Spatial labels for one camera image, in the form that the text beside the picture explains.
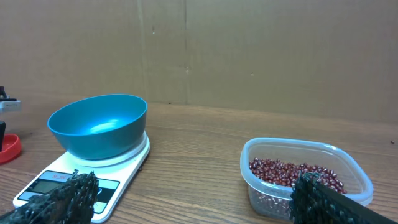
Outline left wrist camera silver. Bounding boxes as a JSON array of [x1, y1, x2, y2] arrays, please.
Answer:
[[0, 99, 22, 114]]

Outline white digital kitchen scale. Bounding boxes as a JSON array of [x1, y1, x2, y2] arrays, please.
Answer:
[[1, 134, 150, 223]]

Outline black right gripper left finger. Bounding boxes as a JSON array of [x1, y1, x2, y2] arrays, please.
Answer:
[[1, 170, 99, 224]]

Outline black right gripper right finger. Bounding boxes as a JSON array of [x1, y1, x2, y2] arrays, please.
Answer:
[[289, 172, 397, 224]]

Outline red adzuki beans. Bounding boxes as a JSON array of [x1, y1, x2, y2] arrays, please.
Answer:
[[248, 157, 347, 194]]

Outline teal plastic bowl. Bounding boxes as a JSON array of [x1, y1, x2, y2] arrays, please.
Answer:
[[47, 94, 147, 160]]

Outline red scoop with blue handle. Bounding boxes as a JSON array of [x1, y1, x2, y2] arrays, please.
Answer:
[[0, 134, 22, 164]]

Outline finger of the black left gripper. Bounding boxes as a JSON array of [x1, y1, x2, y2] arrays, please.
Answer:
[[0, 121, 6, 151]]

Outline clear plastic container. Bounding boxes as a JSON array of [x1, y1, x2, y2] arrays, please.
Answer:
[[240, 138, 374, 220]]

